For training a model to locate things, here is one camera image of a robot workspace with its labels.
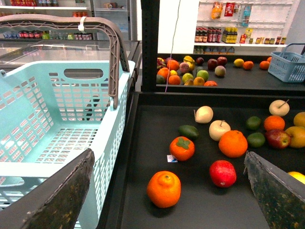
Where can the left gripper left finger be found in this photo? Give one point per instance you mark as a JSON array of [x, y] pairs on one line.
[[57, 202]]

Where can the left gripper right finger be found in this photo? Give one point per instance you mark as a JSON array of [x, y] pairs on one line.
[[281, 197]]

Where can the yellow lemon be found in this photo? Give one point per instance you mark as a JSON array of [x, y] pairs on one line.
[[297, 175]]

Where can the light blue shopping basket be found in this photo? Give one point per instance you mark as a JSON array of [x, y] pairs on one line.
[[50, 112]]

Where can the grey basket handle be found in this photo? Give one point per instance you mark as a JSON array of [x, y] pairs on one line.
[[117, 59]]

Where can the far lemon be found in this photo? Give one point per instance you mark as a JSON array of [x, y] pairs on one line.
[[238, 63]]

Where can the white sauce bottle shelf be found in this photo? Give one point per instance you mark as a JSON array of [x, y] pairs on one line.
[[243, 27]]

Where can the yellow orange apple front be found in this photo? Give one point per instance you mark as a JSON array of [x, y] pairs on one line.
[[297, 135]]

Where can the yellow orange apple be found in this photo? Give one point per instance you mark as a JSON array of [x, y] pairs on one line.
[[299, 119], [297, 135]]

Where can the green lime lower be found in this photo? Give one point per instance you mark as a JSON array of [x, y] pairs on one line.
[[256, 140]]

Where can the green lime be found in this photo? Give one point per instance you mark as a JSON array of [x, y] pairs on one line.
[[256, 140], [253, 123]]

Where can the red pomegranate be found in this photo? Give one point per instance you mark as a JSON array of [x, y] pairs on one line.
[[222, 173]]

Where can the large round orange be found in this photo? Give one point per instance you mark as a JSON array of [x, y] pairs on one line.
[[233, 144]]

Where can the small orange tangerine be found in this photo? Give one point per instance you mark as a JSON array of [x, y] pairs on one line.
[[274, 122]]

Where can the green lime upper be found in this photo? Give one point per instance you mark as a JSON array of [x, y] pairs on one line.
[[253, 123]]

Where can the yellow orange apple back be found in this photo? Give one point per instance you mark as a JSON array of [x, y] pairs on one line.
[[299, 119]]

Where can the white pear with stem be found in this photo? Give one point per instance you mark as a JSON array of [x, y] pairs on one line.
[[279, 108]]

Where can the white pear middle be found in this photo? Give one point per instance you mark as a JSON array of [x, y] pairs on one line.
[[217, 128]]

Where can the large bumpy orange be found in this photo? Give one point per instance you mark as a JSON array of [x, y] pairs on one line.
[[164, 189]]

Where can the orange persimmon with leaf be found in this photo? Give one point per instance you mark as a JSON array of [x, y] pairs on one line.
[[182, 148]]

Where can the dark green avocado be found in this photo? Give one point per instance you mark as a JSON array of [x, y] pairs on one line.
[[188, 131]]

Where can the white pear left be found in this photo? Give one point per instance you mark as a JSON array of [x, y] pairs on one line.
[[203, 115]]

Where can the white price tag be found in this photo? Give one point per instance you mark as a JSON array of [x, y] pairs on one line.
[[171, 159]]

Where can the small blue basket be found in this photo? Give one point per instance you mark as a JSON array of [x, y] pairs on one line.
[[289, 67]]

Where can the far peach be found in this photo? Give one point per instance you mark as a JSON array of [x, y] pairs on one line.
[[220, 71]]

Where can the far green apple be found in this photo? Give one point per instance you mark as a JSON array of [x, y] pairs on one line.
[[203, 74]]

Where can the far dark red apple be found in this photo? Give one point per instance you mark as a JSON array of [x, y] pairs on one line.
[[212, 64]]

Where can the glass top freezer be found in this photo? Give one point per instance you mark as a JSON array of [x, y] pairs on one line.
[[15, 53]]

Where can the white zip tie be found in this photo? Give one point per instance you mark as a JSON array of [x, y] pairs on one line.
[[81, 27]]

